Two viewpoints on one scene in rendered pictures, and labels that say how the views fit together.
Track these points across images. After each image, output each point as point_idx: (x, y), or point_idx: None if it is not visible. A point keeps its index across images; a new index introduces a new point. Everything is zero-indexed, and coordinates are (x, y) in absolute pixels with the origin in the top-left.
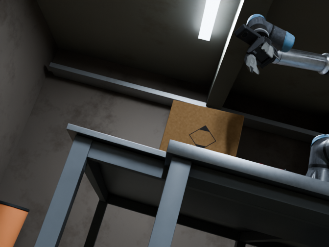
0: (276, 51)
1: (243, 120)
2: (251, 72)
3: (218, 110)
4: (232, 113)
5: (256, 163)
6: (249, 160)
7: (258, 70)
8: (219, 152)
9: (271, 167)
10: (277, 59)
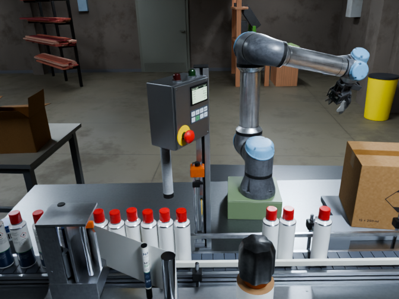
0: (329, 90)
1: (346, 145)
2: (339, 114)
3: (373, 142)
4: (358, 141)
5: (317, 165)
6: (322, 165)
7: (337, 109)
8: (338, 165)
9: (309, 165)
10: (325, 101)
